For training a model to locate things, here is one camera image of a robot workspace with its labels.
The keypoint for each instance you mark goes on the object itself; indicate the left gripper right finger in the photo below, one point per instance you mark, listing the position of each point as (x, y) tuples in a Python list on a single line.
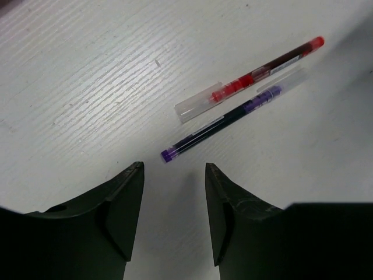
[(252, 239)]

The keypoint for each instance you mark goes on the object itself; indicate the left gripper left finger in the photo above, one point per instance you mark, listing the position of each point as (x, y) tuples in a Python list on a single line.
[(88, 237)]

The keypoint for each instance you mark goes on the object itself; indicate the blue pen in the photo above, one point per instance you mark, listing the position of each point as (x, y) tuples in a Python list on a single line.
[(279, 87)]

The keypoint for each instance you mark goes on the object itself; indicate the red pen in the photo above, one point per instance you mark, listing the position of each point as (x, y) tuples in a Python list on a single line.
[(214, 95)]

